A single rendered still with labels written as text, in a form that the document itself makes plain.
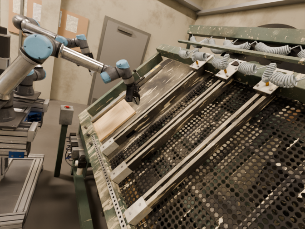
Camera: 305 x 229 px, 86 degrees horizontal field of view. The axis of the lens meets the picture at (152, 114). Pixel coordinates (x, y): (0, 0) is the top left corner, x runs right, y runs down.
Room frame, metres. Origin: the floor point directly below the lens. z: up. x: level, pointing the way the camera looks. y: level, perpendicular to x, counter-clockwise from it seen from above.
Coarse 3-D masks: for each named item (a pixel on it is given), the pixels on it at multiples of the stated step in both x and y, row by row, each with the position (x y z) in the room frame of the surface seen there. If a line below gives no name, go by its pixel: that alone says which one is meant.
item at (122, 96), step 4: (156, 68) 1.84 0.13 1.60; (160, 68) 1.86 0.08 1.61; (148, 72) 1.84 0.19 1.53; (152, 72) 1.82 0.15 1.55; (156, 72) 1.84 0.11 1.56; (144, 76) 1.80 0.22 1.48; (148, 76) 1.80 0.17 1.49; (144, 80) 1.78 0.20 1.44; (140, 84) 1.76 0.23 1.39; (124, 92) 1.70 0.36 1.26; (120, 96) 1.67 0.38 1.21; (124, 96) 1.67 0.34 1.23; (116, 100) 1.64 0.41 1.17; (120, 100) 1.66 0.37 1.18; (112, 104) 1.61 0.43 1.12; (116, 104) 1.64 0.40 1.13; (104, 108) 1.61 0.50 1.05; (108, 108) 1.59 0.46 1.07; (100, 112) 1.57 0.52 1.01; (104, 112) 1.57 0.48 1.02; (96, 116) 1.54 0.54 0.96; (100, 116) 1.56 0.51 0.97; (92, 120) 1.51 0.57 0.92; (96, 120) 1.54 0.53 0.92
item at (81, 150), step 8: (72, 136) 1.35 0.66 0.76; (80, 136) 1.44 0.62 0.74; (72, 144) 1.24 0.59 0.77; (80, 144) 1.31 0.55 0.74; (72, 152) 1.17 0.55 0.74; (80, 152) 1.21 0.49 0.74; (72, 160) 1.20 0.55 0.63; (80, 160) 1.09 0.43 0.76; (88, 160) 1.10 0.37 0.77; (80, 168) 1.09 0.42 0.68
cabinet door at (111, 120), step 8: (120, 104) 1.59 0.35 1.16; (128, 104) 1.53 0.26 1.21; (112, 112) 1.53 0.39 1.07; (120, 112) 1.48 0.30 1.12; (128, 112) 1.42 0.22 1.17; (104, 120) 1.47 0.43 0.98; (112, 120) 1.42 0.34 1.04; (120, 120) 1.37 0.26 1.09; (96, 128) 1.41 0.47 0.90; (104, 128) 1.37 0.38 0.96; (112, 128) 1.32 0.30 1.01; (104, 136) 1.27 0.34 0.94
